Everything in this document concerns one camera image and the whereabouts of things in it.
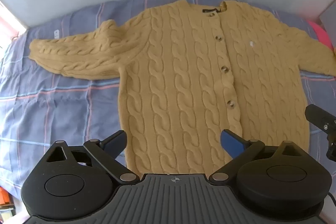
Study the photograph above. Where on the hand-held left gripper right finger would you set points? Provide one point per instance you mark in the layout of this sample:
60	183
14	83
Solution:
230	144

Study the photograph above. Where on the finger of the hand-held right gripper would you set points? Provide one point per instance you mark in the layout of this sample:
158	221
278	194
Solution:
319	116
332	146

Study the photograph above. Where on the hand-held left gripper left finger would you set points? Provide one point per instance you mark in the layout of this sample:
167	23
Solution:
117	141

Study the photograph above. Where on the blue plaid bed sheet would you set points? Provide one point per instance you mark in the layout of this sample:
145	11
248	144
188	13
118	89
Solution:
52	108

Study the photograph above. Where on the pink round object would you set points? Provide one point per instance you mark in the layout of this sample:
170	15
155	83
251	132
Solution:
320	32

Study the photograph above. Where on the orange box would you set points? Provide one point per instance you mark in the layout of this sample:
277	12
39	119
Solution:
4	195

